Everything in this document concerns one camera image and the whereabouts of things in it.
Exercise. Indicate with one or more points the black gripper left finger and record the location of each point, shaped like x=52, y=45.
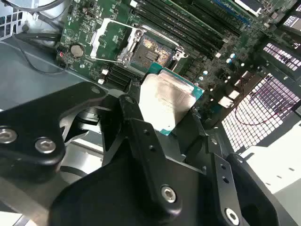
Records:
x=28, y=122

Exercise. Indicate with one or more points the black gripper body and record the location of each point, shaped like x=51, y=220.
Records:
x=105, y=200

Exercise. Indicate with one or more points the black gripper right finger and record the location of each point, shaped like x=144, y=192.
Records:
x=229, y=195

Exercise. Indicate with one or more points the metal socket cover frame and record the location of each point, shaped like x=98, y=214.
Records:
x=97, y=40

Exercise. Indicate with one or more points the silver CPU with green edge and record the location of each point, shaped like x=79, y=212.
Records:
x=164, y=99

